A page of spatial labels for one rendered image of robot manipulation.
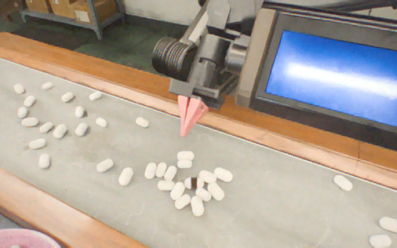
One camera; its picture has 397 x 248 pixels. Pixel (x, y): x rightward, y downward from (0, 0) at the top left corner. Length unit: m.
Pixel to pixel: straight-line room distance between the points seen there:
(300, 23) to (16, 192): 0.53
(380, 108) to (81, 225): 0.44
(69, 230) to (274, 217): 0.35
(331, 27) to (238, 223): 0.37
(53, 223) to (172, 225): 0.19
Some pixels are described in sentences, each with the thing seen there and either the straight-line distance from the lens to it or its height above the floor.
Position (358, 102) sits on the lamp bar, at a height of 1.07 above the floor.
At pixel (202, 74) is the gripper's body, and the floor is 0.91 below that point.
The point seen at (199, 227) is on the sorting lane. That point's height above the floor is 0.74.
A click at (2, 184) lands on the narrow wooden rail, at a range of 0.61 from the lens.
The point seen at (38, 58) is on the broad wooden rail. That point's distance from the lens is 0.98.
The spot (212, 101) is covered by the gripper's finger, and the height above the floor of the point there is 0.86.
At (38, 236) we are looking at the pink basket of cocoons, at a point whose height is 0.77.
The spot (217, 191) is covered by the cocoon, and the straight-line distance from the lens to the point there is 0.49.
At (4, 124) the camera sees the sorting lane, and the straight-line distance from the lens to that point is 0.79.
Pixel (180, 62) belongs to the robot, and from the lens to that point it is 0.82.
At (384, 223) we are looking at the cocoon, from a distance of 0.56.
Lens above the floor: 1.18
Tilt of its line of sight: 43 degrees down
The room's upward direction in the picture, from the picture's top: straight up
